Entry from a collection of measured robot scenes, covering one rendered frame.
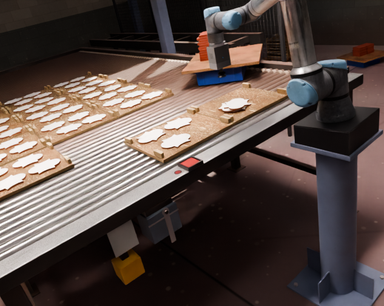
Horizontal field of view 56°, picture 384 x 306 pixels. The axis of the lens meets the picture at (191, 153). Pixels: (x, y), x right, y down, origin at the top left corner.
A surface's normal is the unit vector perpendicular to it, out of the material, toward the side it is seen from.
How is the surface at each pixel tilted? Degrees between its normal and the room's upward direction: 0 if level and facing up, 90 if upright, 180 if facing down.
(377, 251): 0
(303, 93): 98
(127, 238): 90
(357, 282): 90
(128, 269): 90
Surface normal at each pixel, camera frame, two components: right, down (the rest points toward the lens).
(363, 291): -0.74, 0.43
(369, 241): -0.19, -0.88
